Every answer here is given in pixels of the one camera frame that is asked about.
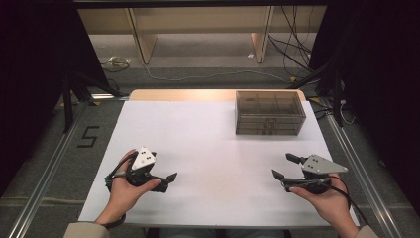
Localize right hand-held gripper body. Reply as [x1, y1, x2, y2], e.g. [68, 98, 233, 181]
[283, 154, 349, 195]

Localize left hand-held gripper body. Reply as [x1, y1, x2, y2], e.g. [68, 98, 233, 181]
[124, 146, 169, 188]

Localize smoky clear plastic drawer cabinet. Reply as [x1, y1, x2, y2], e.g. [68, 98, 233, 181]
[235, 90, 307, 137]

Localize person's right hand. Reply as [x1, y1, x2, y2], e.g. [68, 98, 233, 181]
[288, 174, 356, 224]

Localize person's left hand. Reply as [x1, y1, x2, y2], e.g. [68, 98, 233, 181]
[104, 149, 162, 215]

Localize white table board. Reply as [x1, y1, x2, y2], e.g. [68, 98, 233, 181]
[77, 100, 361, 229]

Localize black metal stand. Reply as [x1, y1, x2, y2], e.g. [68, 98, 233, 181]
[286, 59, 346, 128]
[60, 67, 123, 133]

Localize black curtain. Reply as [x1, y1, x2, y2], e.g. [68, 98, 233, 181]
[310, 0, 420, 212]
[0, 0, 110, 199]

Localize beige wooden desk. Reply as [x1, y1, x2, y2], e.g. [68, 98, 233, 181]
[77, 5, 328, 65]

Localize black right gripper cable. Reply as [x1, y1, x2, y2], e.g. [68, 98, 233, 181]
[329, 176, 370, 226]

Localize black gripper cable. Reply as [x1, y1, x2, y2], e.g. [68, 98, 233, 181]
[329, 176, 370, 226]
[103, 154, 133, 230]

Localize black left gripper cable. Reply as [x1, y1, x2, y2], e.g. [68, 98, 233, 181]
[103, 154, 133, 230]

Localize black floor cables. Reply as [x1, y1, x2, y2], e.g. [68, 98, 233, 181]
[306, 94, 335, 121]

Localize thin white cable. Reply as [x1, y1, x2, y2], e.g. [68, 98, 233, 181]
[339, 98, 357, 126]

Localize long aluminium rail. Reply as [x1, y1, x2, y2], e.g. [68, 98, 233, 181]
[8, 98, 90, 238]
[325, 98, 405, 238]

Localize short aluminium rail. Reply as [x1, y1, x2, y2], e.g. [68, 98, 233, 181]
[89, 92, 131, 102]

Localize pale coiled cable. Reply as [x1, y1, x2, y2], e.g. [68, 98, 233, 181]
[99, 55, 133, 73]

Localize black cable bundle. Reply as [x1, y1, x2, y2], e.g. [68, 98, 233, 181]
[266, 5, 315, 78]

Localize black metal frame bar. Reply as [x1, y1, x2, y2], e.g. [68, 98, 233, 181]
[72, 0, 331, 10]

